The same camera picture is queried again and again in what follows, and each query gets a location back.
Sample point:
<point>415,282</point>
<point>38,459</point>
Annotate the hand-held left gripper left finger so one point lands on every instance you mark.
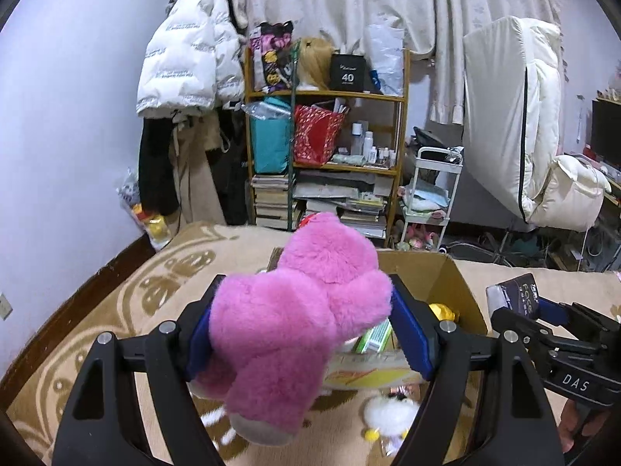
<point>199,340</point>

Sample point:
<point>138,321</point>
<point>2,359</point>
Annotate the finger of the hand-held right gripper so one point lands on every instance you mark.
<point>553,311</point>
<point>538,335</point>

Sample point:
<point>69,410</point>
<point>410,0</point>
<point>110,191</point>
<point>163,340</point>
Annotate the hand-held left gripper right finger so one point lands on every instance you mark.
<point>412,330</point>

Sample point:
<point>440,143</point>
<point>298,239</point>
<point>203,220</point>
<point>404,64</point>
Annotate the yellow bear plush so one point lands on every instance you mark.
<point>441,311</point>

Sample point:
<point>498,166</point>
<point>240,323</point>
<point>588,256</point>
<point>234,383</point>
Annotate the green tissue packet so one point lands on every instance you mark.
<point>376,337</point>

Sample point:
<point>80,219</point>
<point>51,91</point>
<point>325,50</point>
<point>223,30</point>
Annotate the black packet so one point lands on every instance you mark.
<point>519,291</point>

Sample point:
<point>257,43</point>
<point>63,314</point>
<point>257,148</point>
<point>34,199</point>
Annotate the cardboard box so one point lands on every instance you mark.
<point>451,286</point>

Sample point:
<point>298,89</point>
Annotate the pink plush bear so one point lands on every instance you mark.
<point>291,310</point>

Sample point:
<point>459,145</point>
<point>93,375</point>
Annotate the person's right hand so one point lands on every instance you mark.
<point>572,422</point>

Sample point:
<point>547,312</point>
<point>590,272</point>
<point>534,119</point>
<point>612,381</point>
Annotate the beige printed blanket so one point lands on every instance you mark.
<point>145,301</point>

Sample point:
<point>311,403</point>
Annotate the white fluffy plush toy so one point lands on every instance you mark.
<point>388,415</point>

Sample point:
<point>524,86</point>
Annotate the pink plush toys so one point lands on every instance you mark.
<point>422,240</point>

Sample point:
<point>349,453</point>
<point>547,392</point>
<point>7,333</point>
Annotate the folded light cloth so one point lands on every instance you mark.
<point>427,199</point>

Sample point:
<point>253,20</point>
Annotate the pile of books and papers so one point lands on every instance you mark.
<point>349,204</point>

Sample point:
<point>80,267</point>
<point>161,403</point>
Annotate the plastic bag with toys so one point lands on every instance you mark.
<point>136,204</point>

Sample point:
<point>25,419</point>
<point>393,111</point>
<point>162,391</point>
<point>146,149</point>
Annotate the stack of books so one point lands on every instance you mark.
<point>271,201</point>

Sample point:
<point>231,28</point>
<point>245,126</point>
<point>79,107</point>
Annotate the beige coat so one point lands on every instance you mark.
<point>194,179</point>

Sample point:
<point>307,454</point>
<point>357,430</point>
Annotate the dark hanging garment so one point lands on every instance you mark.
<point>233,179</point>

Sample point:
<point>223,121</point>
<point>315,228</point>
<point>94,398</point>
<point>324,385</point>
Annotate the black coat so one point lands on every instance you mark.
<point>155,170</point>

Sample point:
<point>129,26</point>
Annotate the white trolley cart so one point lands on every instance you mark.
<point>436,155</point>

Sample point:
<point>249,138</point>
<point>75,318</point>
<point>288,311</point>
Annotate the black monitor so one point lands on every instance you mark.
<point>606,131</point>

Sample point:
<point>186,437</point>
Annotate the row of cosmetic bottles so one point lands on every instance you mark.
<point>371,145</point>

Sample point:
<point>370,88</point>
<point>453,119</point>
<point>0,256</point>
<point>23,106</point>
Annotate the dark bag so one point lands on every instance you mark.
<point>427,136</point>

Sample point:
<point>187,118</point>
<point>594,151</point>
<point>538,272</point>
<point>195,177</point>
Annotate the green pole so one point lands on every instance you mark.
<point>292,155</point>

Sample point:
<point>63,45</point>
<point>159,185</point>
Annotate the teal bag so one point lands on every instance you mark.
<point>271,141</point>

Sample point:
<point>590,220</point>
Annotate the red bag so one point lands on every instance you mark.
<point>315,136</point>

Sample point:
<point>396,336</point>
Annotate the wooden shelf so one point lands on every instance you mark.
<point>373,98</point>

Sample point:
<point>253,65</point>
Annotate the black box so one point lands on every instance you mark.
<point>348,74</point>

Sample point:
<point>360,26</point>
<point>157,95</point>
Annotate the clear plastic bag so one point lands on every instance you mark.
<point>385,58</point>

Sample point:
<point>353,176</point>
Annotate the white puffer jacket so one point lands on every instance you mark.
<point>189,58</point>

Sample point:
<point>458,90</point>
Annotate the blonde wig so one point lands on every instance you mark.
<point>313,63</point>

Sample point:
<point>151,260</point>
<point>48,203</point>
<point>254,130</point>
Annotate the black and pink printed bag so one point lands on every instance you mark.
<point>271,58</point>

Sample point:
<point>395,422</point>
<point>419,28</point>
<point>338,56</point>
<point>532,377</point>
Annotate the cream curtain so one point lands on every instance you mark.
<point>364,0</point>

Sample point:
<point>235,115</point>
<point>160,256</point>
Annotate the metal chair frame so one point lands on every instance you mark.
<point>504,247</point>

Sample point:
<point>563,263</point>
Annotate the wall socket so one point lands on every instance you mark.
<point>4,306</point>

